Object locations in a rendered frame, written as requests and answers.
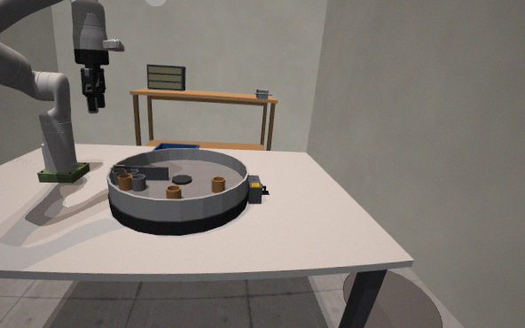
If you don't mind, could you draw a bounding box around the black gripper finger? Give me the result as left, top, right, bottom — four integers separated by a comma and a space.
97, 68, 106, 108
81, 68, 102, 113

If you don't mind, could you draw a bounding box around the blue shallow tray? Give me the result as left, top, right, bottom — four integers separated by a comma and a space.
153, 143, 200, 150

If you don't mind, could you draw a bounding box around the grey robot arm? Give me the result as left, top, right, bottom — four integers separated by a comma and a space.
0, 0, 124, 173

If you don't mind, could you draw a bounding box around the grey metal bushing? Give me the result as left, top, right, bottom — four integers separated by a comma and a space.
131, 174, 146, 191
125, 168, 139, 175
112, 168, 126, 185

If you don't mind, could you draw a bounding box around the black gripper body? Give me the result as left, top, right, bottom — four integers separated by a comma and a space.
74, 49, 109, 84

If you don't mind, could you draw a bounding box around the bronze bushing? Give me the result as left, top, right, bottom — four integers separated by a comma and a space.
212, 176, 225, 193
166, 185, 182, 199
118, 174, 132, 191

